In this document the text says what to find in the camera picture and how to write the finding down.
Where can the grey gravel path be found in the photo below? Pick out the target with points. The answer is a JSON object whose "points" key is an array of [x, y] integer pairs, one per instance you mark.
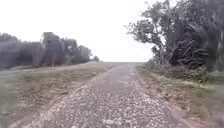
{"points": [[110, 100]]}

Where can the row of trees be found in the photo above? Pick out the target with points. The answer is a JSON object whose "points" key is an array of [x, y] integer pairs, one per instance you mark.
{"points": [[53, 50]]}

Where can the grass field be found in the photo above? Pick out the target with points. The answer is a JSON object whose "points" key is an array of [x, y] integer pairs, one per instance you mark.
{"points": [[40, 86], [186, 93]]}

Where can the wood of tall trees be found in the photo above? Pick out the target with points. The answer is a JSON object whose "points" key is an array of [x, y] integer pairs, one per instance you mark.
{"points": [[190, 36]]}

